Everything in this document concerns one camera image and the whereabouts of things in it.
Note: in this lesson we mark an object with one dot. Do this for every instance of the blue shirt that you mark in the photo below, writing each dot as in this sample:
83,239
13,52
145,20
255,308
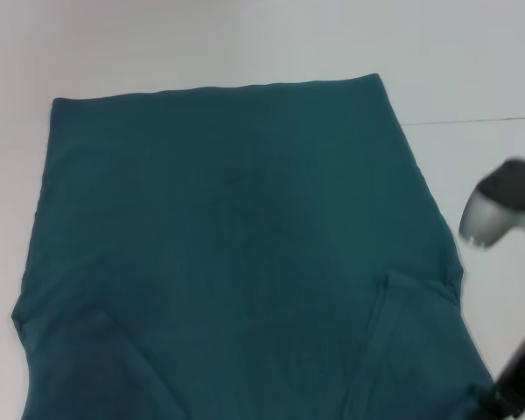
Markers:
223,262

